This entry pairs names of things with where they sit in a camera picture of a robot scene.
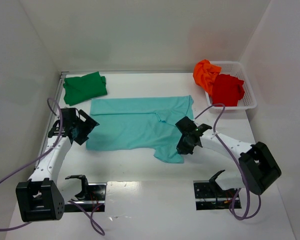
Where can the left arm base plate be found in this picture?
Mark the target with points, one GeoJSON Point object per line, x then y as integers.
{"type": "Point", "coordinates": [94, 198]}

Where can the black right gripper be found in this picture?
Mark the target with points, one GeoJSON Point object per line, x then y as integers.
{"type": "Point", "coordinates": [185, 136]}

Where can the white plastic basket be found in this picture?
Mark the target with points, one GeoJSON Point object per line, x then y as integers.
{"type": "Point", "coordinates": [237, 71]}

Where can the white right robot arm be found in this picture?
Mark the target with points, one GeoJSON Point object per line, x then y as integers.
{"type": "Point", "coordinates": [257, 163]}

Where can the teal t shirt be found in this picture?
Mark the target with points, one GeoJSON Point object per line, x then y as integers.
{"type": "Point", "coordinates": [140, 123]}

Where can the green folded t shirt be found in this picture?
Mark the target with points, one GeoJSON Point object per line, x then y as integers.
{"type": "Point", "coordinates": [81, 89]}

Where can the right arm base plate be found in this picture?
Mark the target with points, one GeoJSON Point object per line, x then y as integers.
{"type": "Point", "coordinates": [206, 199]}

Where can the red t shirt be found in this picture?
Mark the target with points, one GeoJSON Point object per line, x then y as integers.
{"type": "Point", "coordinates": [227, 90]}

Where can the orange t shirt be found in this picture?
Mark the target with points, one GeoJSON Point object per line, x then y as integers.
{"type": "Point", "coordinates": [205, 74]}

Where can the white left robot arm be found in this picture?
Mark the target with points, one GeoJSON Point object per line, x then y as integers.
{"type": "Point", "coordinates": [39, 198]}

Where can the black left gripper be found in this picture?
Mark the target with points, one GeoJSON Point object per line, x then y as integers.
{"type": "Point", "coordinates": [83, 130]}

